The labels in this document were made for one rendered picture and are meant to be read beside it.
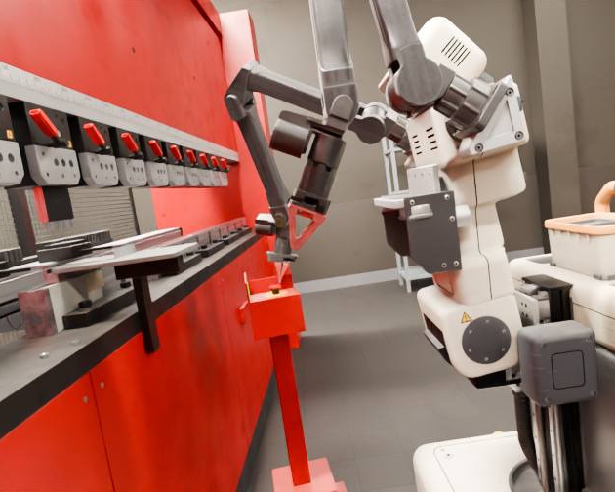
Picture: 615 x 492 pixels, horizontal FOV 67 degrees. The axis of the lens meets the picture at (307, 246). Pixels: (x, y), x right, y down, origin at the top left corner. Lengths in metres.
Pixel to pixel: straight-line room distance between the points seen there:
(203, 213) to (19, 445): 2.64
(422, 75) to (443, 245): 0.34
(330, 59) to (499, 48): 4.76
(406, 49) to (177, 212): 2.67
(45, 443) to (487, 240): 0.88
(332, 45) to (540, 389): 0.74
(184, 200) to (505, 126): 2.68
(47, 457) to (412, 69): 0.81
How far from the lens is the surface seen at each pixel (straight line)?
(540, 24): 5.49
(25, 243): 2.38
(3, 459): 0.76
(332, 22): 0.86
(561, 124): 5.42
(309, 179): 0.81
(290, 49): 5.14
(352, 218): 4.97
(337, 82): 0.82
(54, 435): 0.85
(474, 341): 1.05
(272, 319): 1.44
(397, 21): 0.87
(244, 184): 3.22
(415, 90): 0.82
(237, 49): 3.34
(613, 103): 6.00
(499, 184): 1.05
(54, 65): 1.25
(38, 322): 1.08
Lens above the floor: 1.09
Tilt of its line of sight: 7 degrees down
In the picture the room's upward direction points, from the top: 8 degrees counter-clockwise
